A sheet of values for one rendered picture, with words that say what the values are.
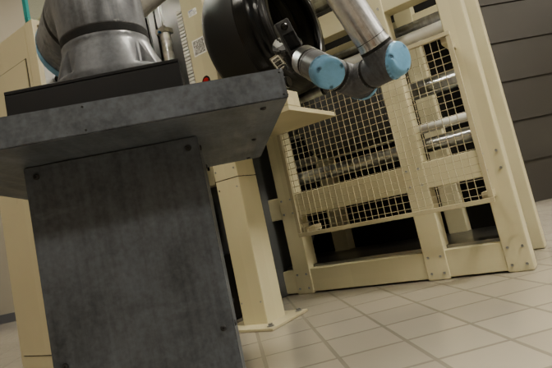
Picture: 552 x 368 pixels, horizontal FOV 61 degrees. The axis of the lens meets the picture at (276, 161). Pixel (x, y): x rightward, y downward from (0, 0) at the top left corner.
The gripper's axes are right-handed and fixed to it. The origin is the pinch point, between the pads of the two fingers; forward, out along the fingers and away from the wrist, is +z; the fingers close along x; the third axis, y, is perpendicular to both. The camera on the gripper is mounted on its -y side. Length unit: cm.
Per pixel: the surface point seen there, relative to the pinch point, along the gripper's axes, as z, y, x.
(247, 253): 2, 74, -46
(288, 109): -0.3, 24.9, -6.2
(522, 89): 215, 274, 295
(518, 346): -95, 59, -1
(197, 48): 58, 7, -19
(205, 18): 34.0, -8.6, -13.0
